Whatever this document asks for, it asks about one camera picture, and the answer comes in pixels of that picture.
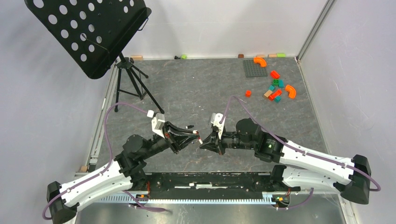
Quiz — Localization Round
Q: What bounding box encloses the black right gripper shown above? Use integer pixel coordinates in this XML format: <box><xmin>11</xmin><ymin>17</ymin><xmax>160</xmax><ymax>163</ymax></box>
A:
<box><xmin>199</xmin><ymin>125</ymin><xmax>255</xmax><ymax>154</ymax></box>

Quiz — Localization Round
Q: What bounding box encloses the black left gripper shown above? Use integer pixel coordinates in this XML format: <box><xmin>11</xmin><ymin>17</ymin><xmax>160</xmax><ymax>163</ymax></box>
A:
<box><xmin>141</xmin><ymin>121</ymin><xmax>200</xmax><ymax>159</ymax></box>

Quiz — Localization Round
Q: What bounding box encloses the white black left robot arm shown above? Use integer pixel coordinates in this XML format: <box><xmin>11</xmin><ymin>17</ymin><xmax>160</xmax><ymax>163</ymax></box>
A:
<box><xmin>42</xmin><ymin>118</ymin><xmax>203</xmax><ymax>224</ymax></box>

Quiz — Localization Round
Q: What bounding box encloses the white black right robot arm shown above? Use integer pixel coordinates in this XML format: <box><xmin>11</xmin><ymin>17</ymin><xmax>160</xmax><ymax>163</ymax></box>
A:
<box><xmin>199</xmin><ymin>119</ymin><xmax>371</xmax><ymax>204</ymax></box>

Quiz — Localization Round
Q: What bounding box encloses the small red cube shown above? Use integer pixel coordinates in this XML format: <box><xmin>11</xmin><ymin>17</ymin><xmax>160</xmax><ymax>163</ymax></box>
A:
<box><xmin>245</xmin><ymin>90</ymin><xmax>252</xmax><ymax>98</ymax></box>

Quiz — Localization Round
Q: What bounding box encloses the black tripod stand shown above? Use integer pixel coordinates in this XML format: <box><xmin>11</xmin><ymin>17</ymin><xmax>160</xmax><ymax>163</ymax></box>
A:
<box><xmin>115</xmin><ymin>53</ymin><xmax>164</xmax><ymax>113</ymax></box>

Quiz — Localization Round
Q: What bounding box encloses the tan wooden block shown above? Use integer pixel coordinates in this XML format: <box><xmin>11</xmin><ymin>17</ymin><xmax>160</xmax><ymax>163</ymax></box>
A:
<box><xmin>263</xmin><ymin>90</ymin><xmax>273</xmax><ymax>98</ymax></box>

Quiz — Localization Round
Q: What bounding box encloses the red long brick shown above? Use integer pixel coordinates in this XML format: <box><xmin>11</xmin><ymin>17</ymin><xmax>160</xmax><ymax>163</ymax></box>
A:
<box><xmin>268</xmin><ymin>89</ymin><xmax>282</xmax><ymax>101</ymax></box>

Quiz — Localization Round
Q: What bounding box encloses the grey lego baseplate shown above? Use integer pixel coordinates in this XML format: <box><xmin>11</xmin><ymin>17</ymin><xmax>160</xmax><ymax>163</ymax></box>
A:
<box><xmin>242</xmin><ymin>60</ymin><xmax>268</xmax><ymax>77</ymax></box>

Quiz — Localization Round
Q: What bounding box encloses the green lego brick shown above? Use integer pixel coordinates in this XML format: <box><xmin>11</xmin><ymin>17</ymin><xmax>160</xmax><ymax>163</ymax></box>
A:
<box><xmin>272</xmin><ymin>79</ymin><xmax>279</xmax><ymax>86</ymax></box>

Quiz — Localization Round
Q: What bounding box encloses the teal brick right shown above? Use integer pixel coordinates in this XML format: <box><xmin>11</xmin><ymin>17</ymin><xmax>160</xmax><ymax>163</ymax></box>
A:
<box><xmin>278</xmin><ymin>79</ymin><xmax>284</xmax><ymax>88</ymax></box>

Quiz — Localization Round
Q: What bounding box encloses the red brick upper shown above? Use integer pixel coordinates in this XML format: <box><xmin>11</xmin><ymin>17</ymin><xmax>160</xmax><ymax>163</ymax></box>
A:
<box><xmin>270</xmin><ymin>70</ymin><xmax>280</xmax><ymax>79</ymax></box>

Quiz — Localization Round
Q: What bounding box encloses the orange curved block top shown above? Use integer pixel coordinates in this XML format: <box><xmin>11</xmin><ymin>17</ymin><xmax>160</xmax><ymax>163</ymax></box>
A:
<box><xmin>253</xmin><ymin>57</ymin><xmax>267</xmax><ymax>68</ymax></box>

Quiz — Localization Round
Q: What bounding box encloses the orange curved block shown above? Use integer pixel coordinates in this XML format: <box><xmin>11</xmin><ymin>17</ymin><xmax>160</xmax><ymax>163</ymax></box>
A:
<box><xmin>284</xmin><ymin>84</ymin><xmax>297</xmax><ymax>99</ymax></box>
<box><xmin>253</xmin><ymin>57</ymin><xmax>267</xmax><ymax>68</ymax></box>

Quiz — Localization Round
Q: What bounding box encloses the orange curved block right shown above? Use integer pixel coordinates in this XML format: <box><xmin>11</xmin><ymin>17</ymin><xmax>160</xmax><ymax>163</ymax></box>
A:
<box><xmin>284</xmin><ymin>84</ymin><xmax>297</xmax><ymax>99</ymax></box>

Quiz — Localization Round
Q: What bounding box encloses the black perforated music stand desk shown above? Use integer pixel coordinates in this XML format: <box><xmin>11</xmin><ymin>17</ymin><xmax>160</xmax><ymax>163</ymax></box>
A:
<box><xmin>25</xmin><ymin>0</ymin><xmax>152</xmax><ymax>79</ymax></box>

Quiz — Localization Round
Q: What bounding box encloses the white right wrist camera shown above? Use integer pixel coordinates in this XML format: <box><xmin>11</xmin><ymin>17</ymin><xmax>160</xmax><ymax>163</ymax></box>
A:
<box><xmin>210</xmin><ymin>113</ymin><xmax>225</xmax><ymax>139</ymax></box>

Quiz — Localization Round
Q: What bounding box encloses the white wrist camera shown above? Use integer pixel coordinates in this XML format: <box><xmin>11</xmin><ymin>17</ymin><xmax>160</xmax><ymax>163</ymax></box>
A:
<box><xmin>147</xmin><ymin>110</ymin><xmax>165</xmax><ymax>138</ymax></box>
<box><xmin>210</xmin><ymin>113</ymin><xmax>225</xmax><ymax>139</ymax></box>

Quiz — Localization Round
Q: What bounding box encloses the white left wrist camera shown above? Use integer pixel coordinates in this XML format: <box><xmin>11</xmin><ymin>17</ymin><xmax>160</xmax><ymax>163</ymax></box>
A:
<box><xmin>147</xmin><ymin>110</ymin><xmax>165</xmax><ymax>138</ymax></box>

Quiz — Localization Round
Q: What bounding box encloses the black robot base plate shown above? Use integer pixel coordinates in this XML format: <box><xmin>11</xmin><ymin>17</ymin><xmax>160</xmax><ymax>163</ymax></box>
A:
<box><xmin>129</xmin><ymin>172</ymin><xmax>301</xmax><ymax>200</ymax></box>

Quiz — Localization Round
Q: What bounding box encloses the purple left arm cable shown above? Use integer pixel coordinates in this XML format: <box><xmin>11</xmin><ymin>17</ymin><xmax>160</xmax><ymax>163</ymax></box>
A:
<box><xmin>42</xmin><ymin>102</ymin><xmax>169</xmax><ymax>221</ymax></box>

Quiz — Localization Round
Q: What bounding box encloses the wooden block at wall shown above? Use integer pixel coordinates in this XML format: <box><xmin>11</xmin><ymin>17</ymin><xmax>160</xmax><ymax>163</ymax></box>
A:
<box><xmin>130</xmin><ymin>55</ymin><xmax>144</xmax><ymax>61</ymax></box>

